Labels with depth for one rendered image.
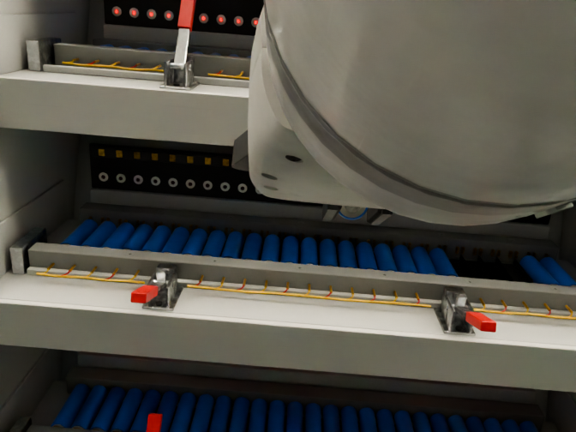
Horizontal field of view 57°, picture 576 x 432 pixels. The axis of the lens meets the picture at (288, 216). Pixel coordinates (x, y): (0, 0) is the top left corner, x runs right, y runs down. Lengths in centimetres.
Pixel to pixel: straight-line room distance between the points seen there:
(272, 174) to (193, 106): 31
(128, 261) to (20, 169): 14
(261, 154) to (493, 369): 40
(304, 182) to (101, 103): 35
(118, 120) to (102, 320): 18
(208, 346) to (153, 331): 5
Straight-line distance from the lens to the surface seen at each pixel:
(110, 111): 50
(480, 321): 43
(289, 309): 49
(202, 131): 48
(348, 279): 51
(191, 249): 55
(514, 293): 55
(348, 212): 29
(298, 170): 16
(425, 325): 50
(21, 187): 59
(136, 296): 42
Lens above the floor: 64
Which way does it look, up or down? level
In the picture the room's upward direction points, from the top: 5 degrees clockwise
